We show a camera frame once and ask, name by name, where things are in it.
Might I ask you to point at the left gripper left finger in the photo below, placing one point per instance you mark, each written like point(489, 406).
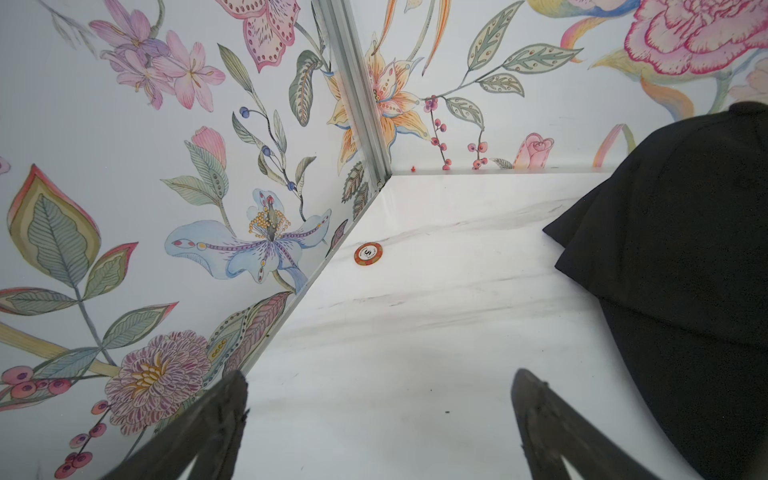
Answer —
point(203, 442)

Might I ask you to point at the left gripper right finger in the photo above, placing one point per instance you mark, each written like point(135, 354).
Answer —
point(554, 435)

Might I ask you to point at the black cap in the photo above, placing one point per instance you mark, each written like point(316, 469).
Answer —
point(674, 246)

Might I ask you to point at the small round wall sticker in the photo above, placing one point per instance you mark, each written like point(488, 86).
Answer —
point(368, 253)

